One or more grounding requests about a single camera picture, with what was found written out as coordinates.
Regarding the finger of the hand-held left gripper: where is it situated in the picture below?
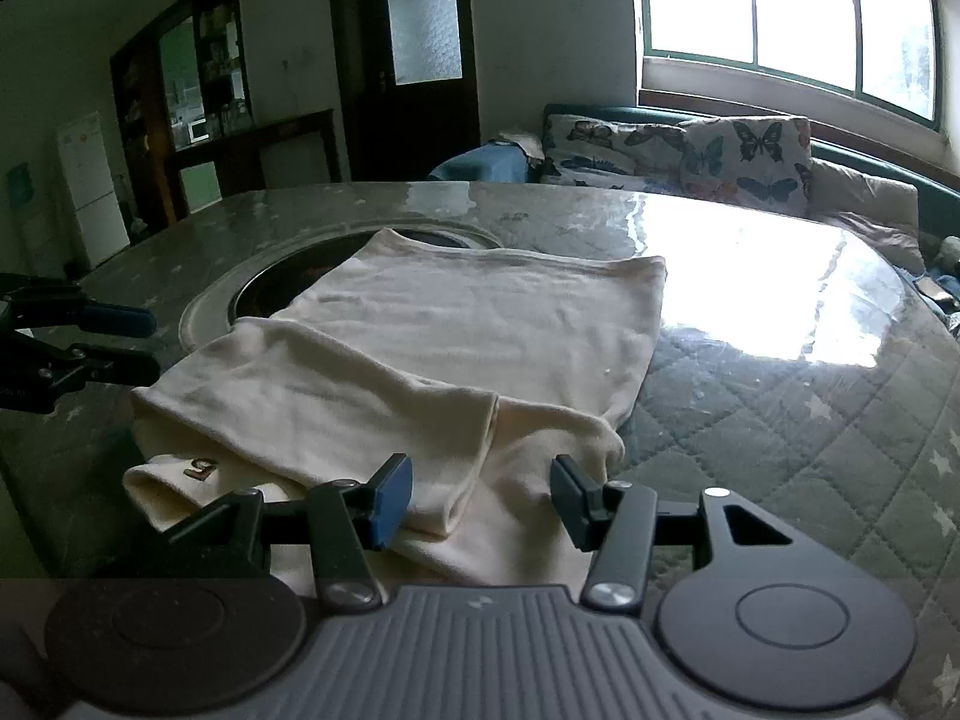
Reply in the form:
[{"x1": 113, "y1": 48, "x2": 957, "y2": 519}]
[
  {"x1": 0, "y1": 274, "x2": 158, "y2": 340},
  {"x1": 33, "y1": 343, "x2": 163, "y2": 396}
]

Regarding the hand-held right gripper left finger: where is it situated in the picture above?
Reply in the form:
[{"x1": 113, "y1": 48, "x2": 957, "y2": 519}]
[{"x1": 161, "y1": 454, "x2": 415, "y2": 611}]

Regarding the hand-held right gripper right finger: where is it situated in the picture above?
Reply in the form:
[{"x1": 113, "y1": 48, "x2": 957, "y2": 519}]
[{"x1": 550, "y1": 454, "x2": 800, "y2": 611}]

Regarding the cream knit garment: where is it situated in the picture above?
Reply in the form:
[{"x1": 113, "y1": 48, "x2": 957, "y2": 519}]
[{"x1": 122, "y1": 229, "x2": 668, "y2": 593}]

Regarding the white refrigerator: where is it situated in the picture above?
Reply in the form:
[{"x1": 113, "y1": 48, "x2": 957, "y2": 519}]
[{"x1": 56, "y1": 111, "x2": 133, "y2": 269}]

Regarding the dark wooden display cabinet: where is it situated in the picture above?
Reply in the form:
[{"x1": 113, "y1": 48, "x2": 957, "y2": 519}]
[{"x1": 111, "y1": 0, "x2": 253, "y2": 226}]

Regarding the dark low sideboard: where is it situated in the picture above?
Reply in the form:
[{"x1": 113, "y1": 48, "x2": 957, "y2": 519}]
[{"x1": 165, "y1": 109, "x2": 338, "y2": 223}]

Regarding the dark wooden glass door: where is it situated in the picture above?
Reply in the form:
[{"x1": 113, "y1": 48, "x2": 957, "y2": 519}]
[{"x1": 326, "y1": 0, "x2": 481, "y2": 182}]

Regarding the blue cloth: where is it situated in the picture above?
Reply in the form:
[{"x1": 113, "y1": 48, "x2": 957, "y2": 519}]
[{"x1": 427, "y1": 142, "x2": 538, "y2": 185}]

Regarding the long butterfly print pillow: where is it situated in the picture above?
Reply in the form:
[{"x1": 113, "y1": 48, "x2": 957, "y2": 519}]
[{"x1": 541, "y1": 114, "x2": 689, "y2": 193}]

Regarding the square butterfly print pillow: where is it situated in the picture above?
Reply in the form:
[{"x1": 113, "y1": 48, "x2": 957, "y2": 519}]
[{"x1": 679, "y1": 116, "x2": 815, "y2": 215}]

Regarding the beige pillow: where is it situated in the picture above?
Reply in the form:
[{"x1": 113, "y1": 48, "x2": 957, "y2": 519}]
[{"x1": 806, "y1": 157, "x2": 928, "y2": 272}]

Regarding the blue sofa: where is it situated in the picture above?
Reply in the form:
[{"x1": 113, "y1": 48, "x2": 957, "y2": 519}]
[{"x1": 427, "y1": 103, "x2": 960, "y2": 331}]

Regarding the green framed window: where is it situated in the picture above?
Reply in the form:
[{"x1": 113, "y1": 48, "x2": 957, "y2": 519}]
[{"x1": 637, "y1": 0, "x2": 943, "y2": 125}]

